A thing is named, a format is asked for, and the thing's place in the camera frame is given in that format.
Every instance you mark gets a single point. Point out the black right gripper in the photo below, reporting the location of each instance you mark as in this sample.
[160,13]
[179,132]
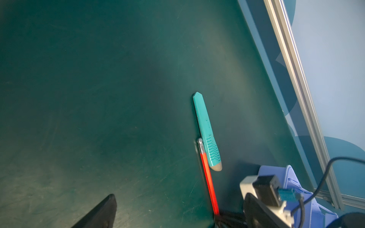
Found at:
[226,219]

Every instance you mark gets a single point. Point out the red handle pliers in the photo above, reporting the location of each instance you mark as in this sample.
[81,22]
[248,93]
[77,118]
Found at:
[208,177]

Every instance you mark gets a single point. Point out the aluminium frame crossbar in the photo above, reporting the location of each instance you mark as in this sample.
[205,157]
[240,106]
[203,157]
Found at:
[348,200]

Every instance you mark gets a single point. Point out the teal utility knife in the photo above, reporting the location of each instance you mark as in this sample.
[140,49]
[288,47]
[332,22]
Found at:
[207,135]

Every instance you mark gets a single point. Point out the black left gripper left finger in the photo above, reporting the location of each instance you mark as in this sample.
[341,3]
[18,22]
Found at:
[101,216]

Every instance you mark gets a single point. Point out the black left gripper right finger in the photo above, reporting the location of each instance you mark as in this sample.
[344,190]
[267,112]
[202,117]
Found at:
[258,215]

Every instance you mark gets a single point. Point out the right aluminium frame post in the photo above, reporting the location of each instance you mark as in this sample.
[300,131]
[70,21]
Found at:
[284,35]

